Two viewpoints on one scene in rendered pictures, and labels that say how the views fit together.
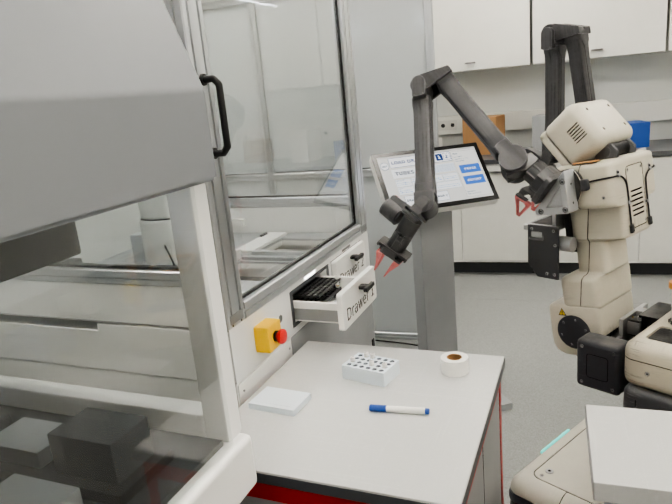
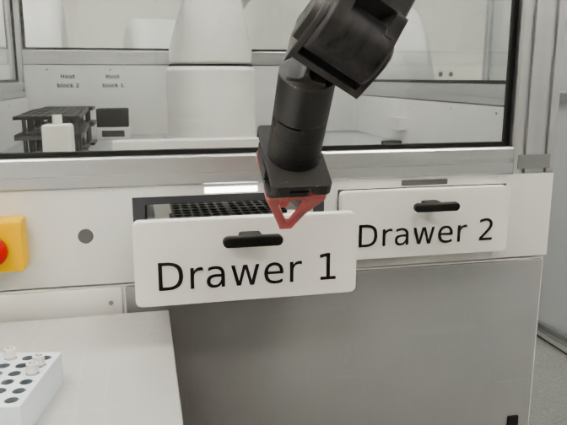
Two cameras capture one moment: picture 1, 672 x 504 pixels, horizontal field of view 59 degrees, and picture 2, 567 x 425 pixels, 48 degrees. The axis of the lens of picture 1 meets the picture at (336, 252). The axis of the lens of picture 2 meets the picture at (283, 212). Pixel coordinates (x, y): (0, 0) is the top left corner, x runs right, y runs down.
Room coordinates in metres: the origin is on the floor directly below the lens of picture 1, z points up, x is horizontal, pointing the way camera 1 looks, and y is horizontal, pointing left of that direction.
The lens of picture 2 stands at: (1.29, -0.73, 1.10)
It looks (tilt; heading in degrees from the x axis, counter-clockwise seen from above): 12 degrees down; 54
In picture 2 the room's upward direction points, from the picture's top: straight up
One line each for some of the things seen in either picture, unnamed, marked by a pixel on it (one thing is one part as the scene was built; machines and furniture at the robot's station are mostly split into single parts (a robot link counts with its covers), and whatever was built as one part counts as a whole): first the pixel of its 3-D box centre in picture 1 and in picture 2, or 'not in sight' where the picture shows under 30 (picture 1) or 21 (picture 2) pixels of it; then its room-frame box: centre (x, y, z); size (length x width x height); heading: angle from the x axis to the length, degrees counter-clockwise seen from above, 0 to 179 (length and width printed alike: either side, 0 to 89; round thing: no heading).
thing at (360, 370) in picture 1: (370, 369); (2, 394); (1.42, -0.06, 0.78); 0.12 x 0.08 x 0.04; 55
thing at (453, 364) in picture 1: (454, 364); not in sight; (1.40, -0.28, 0.78); 0.07 x 0.07 x 0.04
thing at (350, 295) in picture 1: (357, 296); (248, 257); (1.73, -0.05, 0.87); 0.29 x 0.02 x 0.11; 156
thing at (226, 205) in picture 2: (299, 294); (228, 226); (1.81, 0.13, 0.87); 0.22 x 0.18 x 0.06; 66
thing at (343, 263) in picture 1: (349, 265); (425, 221); (2.07, -0.05, 0.87); 0.29 x 0.02 x 0.11; 156
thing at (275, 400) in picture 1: (280, 400); not in sight; (1.32, 0.17, 0.77); 0.13 x 0.09 x 0.02; 63
